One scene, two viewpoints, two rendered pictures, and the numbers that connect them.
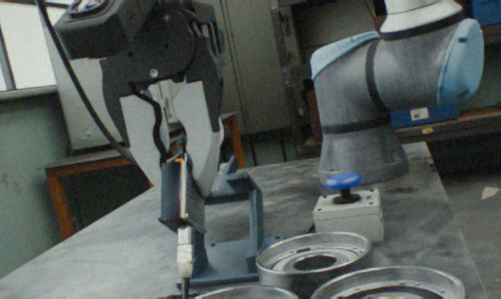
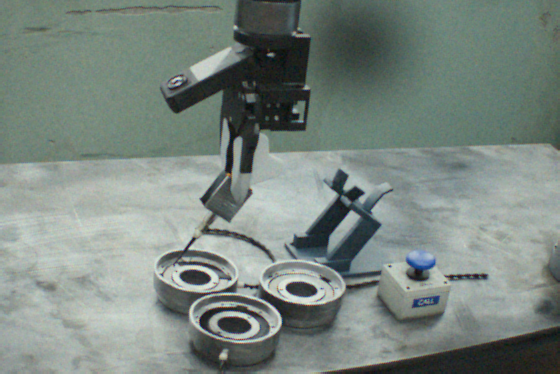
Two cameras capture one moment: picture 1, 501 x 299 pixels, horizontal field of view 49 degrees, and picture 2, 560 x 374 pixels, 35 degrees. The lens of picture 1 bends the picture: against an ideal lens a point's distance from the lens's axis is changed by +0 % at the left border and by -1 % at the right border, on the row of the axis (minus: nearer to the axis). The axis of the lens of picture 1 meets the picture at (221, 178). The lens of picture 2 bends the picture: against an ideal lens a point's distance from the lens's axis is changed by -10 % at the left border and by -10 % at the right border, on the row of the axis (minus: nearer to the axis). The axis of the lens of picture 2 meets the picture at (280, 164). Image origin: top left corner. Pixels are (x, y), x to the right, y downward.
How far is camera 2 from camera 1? 0.93 m
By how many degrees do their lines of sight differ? 48
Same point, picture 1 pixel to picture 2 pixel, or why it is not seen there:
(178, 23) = (240, 102)
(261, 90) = not seen: outside the picture
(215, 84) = (244, 147)
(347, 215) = (393, 283)
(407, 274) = (277, 325)
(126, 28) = (179, 104)
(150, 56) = (231, 108)
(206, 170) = (235, 190)
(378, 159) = not seen: outside the picture
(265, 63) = not seen: outside the picture
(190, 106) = (237, 149)
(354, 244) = (338, 299)
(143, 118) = (226, 138)
